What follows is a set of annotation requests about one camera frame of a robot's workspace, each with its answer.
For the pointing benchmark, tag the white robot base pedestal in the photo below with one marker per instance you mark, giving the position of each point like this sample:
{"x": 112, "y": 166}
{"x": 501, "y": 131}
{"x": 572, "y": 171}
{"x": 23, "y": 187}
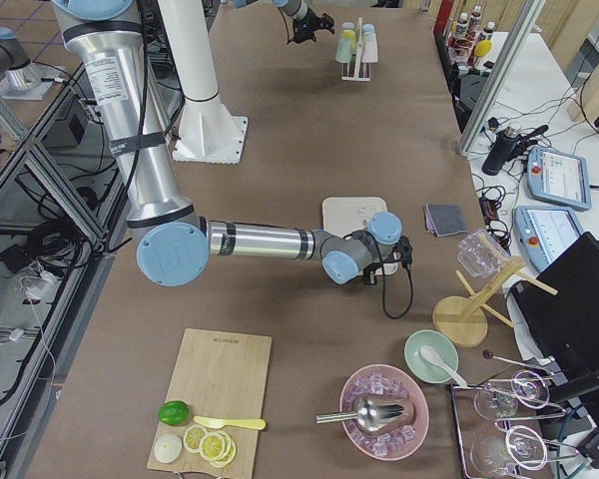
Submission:
{"x": 208, "y": 132}

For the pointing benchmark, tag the green lime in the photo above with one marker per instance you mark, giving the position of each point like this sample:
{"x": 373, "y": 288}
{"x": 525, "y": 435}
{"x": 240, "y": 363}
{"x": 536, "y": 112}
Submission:
{"x": 174, "y": 413}

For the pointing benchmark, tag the lemon slices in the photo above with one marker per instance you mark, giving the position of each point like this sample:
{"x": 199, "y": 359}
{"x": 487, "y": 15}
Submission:
{"x": 218, "y": 448}

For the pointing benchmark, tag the white serving tray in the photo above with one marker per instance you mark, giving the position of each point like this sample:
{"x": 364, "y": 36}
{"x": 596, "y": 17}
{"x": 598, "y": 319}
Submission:
{"x": 354, "y": 214}

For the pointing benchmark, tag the clear glass mug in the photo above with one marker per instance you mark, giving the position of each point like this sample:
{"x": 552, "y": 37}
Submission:
{"x": 481, "y": 255}

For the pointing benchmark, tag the black water bottle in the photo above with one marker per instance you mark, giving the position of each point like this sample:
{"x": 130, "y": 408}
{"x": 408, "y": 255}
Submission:
{"x": 504, "y": 145}

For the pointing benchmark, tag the teach pendant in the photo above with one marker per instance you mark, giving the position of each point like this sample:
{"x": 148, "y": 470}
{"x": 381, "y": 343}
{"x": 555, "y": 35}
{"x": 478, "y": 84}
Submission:
{"x": 558, "y": 178}
{"x": 545, "y": 233}

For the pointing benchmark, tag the yellow plastic knife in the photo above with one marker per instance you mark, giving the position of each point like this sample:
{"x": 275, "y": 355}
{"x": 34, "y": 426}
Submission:
{"x": 220, "y": 423}

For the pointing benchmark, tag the bamboo cutting board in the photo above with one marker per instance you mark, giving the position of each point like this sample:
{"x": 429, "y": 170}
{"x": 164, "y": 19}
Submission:
{"x": 221, "y": 375}

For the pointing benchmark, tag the lower teach pendant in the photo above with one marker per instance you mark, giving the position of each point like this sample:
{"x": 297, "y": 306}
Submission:
{"x": 545, "y": 233}

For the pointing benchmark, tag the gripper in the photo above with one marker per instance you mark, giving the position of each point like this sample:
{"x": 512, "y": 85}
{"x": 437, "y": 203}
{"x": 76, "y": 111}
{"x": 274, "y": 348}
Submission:
{"x": 313, "y": 22}
{"x": 371, "y": 274}

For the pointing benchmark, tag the wooden cup tree stand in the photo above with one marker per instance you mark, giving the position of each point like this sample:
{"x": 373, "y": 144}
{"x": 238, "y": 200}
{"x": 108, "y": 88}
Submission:
{"x": 462, "y": 319}

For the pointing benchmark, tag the grey folded cloth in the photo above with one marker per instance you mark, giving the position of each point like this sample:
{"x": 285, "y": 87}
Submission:
{"x": 444, "y": 220}

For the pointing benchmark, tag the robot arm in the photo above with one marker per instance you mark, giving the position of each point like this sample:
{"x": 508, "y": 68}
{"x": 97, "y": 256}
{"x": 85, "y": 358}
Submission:
{"x": 295, "y": 9}
{"x": 173, "y": 242}

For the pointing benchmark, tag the steel ice scoop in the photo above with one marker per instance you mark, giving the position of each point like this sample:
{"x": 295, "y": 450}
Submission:
{"x": 373, "y": 414}

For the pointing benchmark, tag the aluminium frame post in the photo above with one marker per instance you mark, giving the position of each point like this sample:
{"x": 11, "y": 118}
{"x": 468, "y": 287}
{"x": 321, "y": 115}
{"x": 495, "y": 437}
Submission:
{"x": 507, "y": 56}

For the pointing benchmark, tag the white ceramic spoon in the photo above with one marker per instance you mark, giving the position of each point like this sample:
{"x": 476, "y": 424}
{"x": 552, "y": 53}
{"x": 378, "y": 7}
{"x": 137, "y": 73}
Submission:
{"x": 428, "y": 353}

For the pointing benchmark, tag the upper teach pendant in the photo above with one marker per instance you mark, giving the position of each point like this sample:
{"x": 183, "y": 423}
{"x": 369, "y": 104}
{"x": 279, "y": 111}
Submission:
{"x": 558, "y": 178}

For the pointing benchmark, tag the yellow lemon toy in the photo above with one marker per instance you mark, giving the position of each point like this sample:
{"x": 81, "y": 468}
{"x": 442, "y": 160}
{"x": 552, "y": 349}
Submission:
{"x": 482, "y": 48}

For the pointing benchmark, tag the white cup rack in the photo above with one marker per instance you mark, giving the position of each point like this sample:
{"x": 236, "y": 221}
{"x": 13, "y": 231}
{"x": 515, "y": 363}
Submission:
{"x": 356, "y": 71}

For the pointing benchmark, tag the pink ice bowl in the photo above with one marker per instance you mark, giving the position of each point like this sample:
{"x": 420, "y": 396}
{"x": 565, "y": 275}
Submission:
{"x": 399, "y": 441}

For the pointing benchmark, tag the yellow cup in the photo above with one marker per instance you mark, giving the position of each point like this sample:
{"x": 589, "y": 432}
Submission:
{"x": 349, "y": 34}

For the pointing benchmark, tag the black monitor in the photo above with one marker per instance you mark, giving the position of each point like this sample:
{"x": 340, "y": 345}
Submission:
{"x": 565, "y": 326}

